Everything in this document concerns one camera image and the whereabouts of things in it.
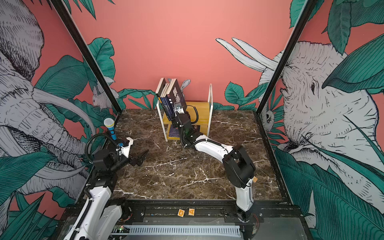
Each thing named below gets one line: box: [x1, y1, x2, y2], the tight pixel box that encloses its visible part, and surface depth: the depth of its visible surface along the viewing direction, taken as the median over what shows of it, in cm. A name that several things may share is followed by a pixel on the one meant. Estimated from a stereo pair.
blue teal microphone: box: [104, 118, 117, 141], surface depth 84 cm
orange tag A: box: [188, 208, 195, 216], surface depth 76 cm
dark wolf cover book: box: [166, 78, 187, 112], surface depth 80 cm
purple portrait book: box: [169, 124, 181, 138], surface depth 100 cm
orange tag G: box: [177, 208, 186, 218], surface depth 75 cm
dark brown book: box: [155, 78, 167, 97], surface depth 78 cm
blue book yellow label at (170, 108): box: [162, 94, 180, 121], surface depth 80 cm
